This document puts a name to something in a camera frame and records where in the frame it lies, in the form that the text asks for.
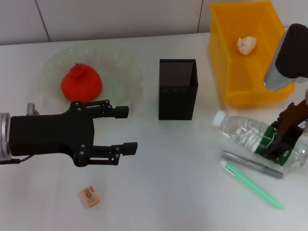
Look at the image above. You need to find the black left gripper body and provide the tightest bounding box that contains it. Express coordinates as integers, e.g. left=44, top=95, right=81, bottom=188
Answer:
left=9, top=101, right=96, bottom=167

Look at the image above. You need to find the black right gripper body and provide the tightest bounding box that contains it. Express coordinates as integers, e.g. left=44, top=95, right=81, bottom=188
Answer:
left=278, top=98, right=308, bottom=150

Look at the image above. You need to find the clear water bottle green label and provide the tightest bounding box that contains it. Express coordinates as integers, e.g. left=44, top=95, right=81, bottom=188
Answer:
left=213, top=110, right=308, bottom=172

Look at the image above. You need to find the white paper ball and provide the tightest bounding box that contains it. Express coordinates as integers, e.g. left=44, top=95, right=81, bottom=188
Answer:
left=236, top=36, right=257, bottom=56

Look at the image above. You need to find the grey marker pen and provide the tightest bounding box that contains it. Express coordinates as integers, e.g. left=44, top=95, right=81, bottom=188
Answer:
left=221, top=150, right=284, bottom=179

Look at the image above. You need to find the mint green pen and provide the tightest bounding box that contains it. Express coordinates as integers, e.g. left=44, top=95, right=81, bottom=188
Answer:
left=219, top=160, right=284, bottom=209

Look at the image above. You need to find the clear green glass fruit plate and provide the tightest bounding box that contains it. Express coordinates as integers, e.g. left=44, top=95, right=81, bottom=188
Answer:
left=38, top=45, right=144, bottom=114

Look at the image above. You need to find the black mesh pen holder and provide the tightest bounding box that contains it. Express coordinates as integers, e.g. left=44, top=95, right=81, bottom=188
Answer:
left=158, top=58, right=198, bottom=120

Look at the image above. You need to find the beige eraser block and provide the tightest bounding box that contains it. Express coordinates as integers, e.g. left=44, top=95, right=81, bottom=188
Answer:
left=80, top=184, right=101, bottom=207

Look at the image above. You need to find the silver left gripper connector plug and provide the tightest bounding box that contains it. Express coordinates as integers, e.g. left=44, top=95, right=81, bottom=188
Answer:
left=26, top=103, right=39, bottom=116

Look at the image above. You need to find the yellow plastic bin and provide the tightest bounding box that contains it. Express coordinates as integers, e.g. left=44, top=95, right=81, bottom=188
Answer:
left=208, top=0, right=301, bottom=107

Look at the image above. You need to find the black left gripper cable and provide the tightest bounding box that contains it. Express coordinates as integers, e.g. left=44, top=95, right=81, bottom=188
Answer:
left=0, top=154, right=32, bottom=166

